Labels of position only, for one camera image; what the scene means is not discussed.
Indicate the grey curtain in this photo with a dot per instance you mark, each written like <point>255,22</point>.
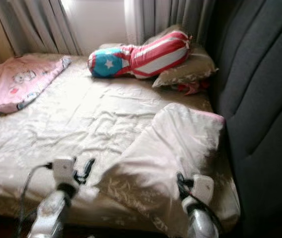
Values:
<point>36,25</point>
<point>176,17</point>

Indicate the beige floral quilt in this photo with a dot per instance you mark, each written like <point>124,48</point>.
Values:
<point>166,148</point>

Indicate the dark grey upholstered headboard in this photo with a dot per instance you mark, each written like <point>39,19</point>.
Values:
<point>260,99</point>

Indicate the red cloth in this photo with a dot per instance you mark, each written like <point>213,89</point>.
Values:
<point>190,88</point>

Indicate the pink cartoon print blanket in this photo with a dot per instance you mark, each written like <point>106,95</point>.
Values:
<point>17,82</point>

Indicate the beige floral pillow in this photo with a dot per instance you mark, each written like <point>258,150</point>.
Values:
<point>193,67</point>

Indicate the beige floral bed sheet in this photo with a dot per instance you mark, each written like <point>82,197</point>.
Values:
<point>76,119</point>

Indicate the star and stripes bolster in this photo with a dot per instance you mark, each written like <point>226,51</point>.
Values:
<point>146,55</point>

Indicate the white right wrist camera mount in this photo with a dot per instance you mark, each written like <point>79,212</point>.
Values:
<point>204,188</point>

